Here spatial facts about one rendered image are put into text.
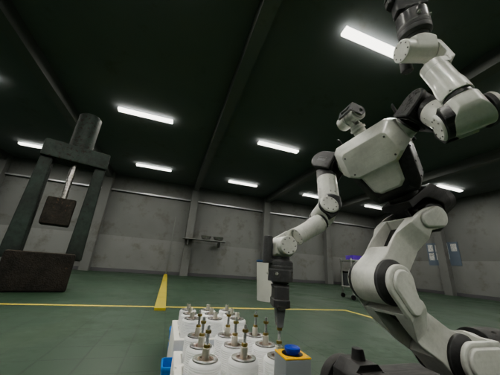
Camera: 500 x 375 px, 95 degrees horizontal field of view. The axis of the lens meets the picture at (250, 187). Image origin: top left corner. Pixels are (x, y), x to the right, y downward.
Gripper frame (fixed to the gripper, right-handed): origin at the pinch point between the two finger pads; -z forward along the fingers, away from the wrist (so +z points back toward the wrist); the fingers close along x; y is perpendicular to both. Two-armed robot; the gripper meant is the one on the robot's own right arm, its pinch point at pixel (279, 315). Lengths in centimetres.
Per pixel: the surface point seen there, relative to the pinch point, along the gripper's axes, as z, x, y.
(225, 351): -12.5, 4.4, 17.1
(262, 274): 4, 323, -25
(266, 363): -12.9, -2.2, 4.0
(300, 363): -6.3, -20.9, -2.0
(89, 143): 197, 274, 289
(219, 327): -14, 45, 22
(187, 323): -13, 41, 38
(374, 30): 342, 140, -149
